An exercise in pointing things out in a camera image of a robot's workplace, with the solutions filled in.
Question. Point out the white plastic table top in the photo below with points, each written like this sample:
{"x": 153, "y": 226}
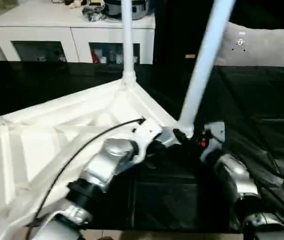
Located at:
{"x": 47, "y": 130}

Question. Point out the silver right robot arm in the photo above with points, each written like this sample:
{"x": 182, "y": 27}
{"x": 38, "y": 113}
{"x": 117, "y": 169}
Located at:
{"x": 241, "y": 185}

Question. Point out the black work mat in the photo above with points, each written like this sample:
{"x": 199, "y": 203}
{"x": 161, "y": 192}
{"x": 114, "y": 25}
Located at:
{"x": 261, "y": 110}

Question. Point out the small yellow tag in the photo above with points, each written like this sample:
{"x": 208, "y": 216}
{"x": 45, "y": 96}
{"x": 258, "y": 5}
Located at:
{"x": 190, "y": 56}

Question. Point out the grey pillow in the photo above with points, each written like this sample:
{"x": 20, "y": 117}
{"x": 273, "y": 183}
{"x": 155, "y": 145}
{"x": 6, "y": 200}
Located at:
{"x": 261, "y": 47}

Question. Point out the grey black bag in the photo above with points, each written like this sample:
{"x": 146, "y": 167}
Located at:
{"x": 117, "y": 7}

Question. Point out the white cabinet with glass doors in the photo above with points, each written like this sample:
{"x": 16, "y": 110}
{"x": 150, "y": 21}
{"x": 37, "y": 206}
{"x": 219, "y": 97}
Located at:
{"x": 52, "y": 27}

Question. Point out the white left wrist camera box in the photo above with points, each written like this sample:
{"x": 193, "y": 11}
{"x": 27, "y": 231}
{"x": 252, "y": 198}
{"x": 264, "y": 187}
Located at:
{"x": 146, "y": 135}

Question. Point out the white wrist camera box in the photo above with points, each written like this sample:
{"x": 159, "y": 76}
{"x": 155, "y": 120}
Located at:
{"x": 211, "y": 137}
{"x": 146, "y": 135}

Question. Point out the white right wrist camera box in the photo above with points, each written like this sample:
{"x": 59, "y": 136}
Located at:
{"x": 211, "y": 137}

